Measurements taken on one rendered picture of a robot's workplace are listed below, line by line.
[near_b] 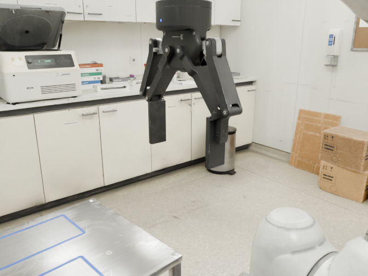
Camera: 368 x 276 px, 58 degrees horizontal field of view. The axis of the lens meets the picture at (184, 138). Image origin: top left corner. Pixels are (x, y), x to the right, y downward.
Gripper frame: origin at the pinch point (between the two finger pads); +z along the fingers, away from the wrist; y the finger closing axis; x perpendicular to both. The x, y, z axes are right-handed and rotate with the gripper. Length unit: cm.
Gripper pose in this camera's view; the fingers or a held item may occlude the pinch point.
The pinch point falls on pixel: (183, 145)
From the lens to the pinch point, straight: 49.4
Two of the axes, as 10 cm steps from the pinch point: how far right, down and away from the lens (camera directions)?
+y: -6.3, -2.3, 7.4
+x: -7.8, 1.8, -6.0
